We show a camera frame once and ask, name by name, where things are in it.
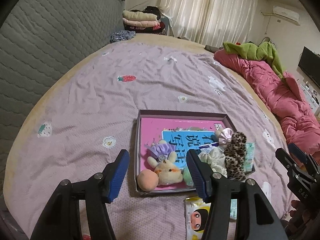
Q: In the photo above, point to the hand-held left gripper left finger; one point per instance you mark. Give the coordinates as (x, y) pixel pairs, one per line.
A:
(117, 177)

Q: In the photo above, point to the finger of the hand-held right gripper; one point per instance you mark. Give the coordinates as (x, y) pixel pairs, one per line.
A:
(298, 153)
(286, 161)

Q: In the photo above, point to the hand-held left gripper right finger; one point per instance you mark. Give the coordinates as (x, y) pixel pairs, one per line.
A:
(198, 177)

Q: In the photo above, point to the green puff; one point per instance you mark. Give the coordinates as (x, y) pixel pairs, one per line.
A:
(188, 177)

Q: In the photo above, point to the white floral scrunchie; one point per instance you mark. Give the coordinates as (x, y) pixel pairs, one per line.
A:
(215, 161)

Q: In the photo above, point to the white and purple tissue packet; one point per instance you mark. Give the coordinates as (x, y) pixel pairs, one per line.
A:
(206, 150)

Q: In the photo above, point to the peach makeup sponge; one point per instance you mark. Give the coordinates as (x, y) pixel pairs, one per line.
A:
(148, 180)

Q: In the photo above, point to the plush bunny with purple bow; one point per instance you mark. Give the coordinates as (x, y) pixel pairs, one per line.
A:
(167, 171)

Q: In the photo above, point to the green tissue packet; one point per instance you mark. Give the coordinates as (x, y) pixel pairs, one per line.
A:
(250, 156)
(233, 210)

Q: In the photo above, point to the yellow cartoon tissue packet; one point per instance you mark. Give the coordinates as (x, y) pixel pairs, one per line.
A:
(197, 217)

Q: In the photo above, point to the shallow cardboard box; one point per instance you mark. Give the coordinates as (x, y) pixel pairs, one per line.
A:
(137, 142)

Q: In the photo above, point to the leopard print scrunchie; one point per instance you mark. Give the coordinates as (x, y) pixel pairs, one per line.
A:
(235, 155)

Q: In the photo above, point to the plush bunny with pink bow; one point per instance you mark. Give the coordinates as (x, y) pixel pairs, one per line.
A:
(225, 135)

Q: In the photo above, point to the person's right hand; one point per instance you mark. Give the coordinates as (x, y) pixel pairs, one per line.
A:
(300, 210)

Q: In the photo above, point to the pink and blue book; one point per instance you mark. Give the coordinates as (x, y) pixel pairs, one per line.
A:
(152, 130)

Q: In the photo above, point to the pink quilt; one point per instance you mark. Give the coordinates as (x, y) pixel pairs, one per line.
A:
(277, 92)

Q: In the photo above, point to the purple printed bed sheet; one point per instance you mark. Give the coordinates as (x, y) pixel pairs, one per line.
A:
(87, 100)

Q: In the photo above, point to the black television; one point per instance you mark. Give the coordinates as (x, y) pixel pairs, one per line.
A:
(310, 66)

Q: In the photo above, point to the green blanket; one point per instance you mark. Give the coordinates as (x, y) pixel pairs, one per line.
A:
(265, 52)

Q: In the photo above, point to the white air conditioner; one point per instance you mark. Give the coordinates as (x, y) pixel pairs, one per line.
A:
(286, 15)

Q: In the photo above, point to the blue patterned cloth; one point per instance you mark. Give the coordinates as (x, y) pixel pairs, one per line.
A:
(122, 36)

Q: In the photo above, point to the grey quilted headboard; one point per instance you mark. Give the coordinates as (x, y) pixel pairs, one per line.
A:
(50, 35)

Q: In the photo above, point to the beige folded blanket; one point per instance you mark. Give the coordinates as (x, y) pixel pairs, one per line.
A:
(138, 15)

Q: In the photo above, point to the cream curtain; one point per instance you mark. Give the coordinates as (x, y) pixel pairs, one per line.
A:
(210, 7)

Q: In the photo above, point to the black garment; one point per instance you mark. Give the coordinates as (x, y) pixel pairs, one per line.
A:
(153, 10)

